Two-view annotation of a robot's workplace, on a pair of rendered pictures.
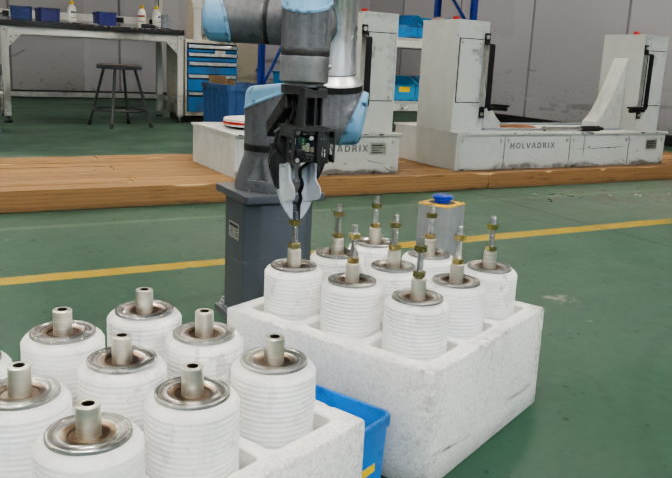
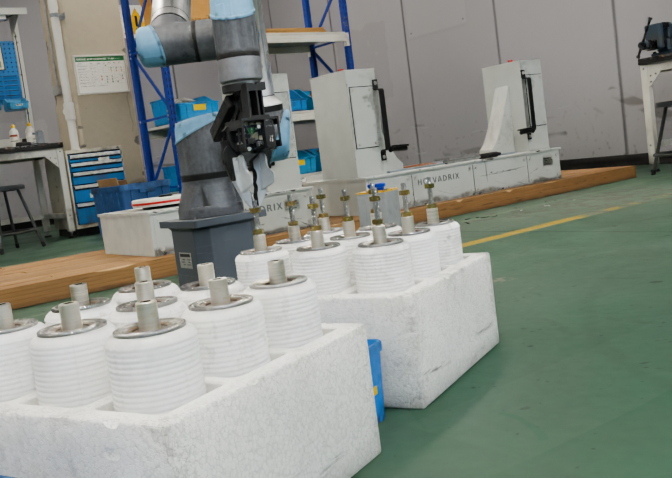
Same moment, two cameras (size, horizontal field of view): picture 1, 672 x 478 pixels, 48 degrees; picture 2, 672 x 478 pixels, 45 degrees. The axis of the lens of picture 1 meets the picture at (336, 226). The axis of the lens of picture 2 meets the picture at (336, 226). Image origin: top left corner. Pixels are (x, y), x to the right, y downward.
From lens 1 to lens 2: 0.32 m
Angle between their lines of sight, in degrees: 10
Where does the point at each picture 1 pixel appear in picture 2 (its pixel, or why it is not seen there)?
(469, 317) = (428, 258)
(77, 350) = (101, 312)
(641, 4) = (508, 43)
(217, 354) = not seen: hidden behind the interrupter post
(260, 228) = (212, 250)
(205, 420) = (240, 313)
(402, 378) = (384, 309)
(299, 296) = not seen: hidden behind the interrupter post
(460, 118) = (365, 164)
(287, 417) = (301, 322)
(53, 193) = not seen: outside the picture
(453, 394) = (430, 318)
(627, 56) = (506, 83)
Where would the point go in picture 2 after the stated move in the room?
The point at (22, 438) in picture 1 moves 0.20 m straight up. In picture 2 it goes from (86, 356) to (57, 170)
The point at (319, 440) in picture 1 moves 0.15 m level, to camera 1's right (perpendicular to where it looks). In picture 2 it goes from (332, 337) to (448, 318)
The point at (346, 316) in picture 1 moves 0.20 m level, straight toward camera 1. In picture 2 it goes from (320, 276) to (335, 295)
